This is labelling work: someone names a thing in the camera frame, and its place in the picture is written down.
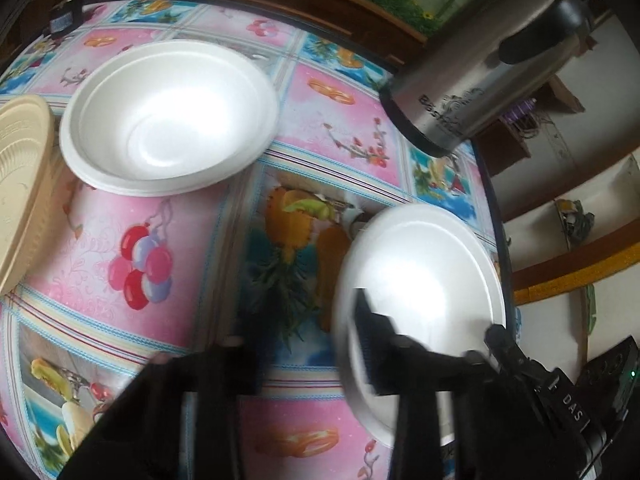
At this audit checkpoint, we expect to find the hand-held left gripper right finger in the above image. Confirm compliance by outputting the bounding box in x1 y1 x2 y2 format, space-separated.
350 287 501 480

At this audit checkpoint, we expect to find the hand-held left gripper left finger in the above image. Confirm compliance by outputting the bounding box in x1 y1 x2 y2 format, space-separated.
60 337 262 480

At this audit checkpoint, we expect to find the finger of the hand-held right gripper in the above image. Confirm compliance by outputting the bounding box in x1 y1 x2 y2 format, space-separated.
482 324 543 396

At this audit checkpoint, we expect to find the white foam bowl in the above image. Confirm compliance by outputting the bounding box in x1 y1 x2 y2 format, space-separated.
332 203 507 448
59 39 280 196

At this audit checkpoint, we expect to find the beige plastic bowl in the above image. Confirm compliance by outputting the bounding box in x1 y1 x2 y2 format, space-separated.
0 94 63 295

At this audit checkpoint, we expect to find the printed fruit tablecloth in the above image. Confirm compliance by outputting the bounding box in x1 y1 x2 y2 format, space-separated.
0 0 506 480

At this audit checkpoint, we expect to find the dark green shelf ornament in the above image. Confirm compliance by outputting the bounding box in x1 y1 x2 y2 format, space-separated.
555 199 596 248

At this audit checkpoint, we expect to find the purple bottle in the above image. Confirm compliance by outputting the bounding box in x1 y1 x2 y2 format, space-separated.
505 99 538 126

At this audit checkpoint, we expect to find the stainless steel thermos jug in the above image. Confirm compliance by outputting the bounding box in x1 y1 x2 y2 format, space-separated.
379 0 596 158

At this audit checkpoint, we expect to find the small black jar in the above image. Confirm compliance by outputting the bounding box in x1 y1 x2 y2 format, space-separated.
47 0 83 36

